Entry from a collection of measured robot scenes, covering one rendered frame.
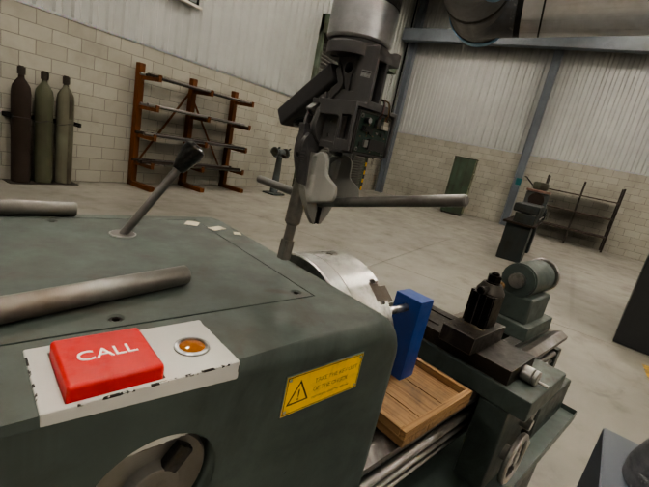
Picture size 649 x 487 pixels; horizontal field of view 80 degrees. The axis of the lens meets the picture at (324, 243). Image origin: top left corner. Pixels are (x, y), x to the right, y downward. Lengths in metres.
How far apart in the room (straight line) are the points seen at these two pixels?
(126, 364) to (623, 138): 14.73
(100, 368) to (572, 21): 0.58
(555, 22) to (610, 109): 14.41
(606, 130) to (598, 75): 1.67
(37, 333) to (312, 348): 0.23
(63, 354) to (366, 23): 0.40
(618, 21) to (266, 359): 0.52
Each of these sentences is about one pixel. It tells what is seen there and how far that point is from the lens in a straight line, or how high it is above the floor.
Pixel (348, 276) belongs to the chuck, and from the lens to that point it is 0.69.
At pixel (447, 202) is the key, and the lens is 0.39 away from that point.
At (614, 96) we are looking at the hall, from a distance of 15.05.
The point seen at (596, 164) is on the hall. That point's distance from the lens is 14.78.
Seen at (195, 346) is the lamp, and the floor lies 1.26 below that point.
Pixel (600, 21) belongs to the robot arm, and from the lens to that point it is 0.59.
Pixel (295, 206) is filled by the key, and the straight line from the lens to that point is 0.53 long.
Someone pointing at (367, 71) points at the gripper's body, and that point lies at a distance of 0.46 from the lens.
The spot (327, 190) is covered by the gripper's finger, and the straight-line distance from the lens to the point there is 0.46.
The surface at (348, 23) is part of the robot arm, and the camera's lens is 0.47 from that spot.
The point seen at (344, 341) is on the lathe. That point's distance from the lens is 0.43.
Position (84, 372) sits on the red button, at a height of 1.27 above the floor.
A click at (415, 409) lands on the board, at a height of 0.89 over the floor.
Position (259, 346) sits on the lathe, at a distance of 0.37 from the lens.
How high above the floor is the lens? 1.44
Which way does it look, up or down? 14 degrees down
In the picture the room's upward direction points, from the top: 12 degrees clockwise
